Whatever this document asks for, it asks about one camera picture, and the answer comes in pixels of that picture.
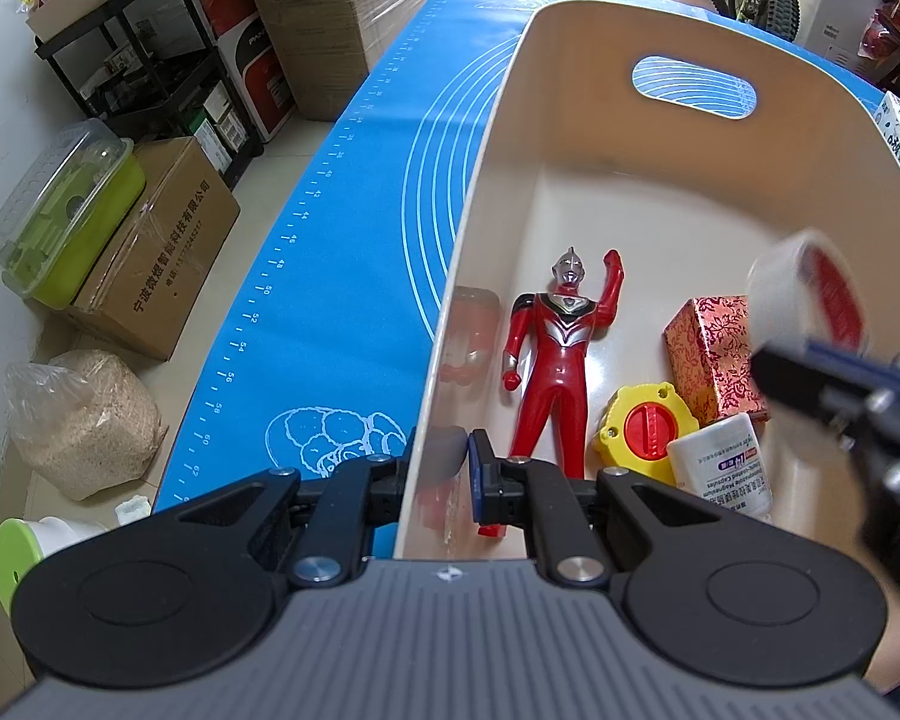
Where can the clear bag of wood pellets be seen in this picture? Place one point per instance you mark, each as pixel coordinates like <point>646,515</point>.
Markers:
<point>82,427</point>

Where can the large taped cardboard box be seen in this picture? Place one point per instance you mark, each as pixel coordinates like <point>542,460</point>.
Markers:
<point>330,30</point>

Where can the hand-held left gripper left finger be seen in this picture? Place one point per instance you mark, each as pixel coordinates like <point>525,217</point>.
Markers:
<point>385,489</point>

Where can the red white appliance box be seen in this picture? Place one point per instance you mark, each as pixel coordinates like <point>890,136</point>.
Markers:
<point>259,75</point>

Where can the blue silicone baking mat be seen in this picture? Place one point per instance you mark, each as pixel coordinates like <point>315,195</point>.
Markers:
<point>330,277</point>

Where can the white pill bottle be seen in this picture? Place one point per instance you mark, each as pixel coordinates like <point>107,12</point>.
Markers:
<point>720,465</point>

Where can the beige plastic storage bin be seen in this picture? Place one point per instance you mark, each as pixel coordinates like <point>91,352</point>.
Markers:
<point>607,187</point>

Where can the red silver action figure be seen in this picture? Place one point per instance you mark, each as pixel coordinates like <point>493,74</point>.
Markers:
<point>547,390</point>

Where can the white refrigerator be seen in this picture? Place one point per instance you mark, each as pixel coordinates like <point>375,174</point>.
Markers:
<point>832,37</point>

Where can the black metal cart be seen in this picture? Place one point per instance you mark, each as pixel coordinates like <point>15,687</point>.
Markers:
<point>105,15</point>

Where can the dark wooden sideboard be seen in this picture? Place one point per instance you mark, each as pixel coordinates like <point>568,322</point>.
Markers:
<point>896,64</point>

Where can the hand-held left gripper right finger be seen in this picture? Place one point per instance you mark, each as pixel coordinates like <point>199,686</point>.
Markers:
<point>478,481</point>

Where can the yellow toy with red knob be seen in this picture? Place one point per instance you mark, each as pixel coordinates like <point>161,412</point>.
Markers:
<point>621,405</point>

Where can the printed cardboard box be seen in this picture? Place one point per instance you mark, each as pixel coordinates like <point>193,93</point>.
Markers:
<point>165,255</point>

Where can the green white cup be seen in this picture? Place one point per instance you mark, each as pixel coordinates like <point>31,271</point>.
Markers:
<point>15,556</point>

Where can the green container clear lid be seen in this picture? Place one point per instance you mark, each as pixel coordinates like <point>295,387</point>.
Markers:
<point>82,240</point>

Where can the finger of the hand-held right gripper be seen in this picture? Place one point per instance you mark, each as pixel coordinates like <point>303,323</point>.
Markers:
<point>795,379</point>

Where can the red patterned gift box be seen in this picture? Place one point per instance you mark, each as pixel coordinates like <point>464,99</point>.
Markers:
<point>709,345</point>

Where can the clear tape roll red core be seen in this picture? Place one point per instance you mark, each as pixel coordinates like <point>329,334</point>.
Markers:
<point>780,277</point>

